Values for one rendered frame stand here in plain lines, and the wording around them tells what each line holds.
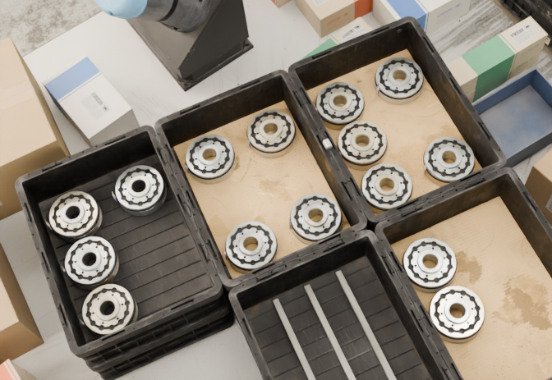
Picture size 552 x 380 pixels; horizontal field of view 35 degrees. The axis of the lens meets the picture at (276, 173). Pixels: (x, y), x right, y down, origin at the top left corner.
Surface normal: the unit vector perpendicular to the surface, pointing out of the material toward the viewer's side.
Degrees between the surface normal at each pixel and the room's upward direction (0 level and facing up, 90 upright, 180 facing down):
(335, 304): 0
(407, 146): 0
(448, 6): 90
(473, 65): 0
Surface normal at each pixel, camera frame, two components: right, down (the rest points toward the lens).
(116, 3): -0.55, 0.18
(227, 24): 0.59, 0.70
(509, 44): -0.07, -0.44
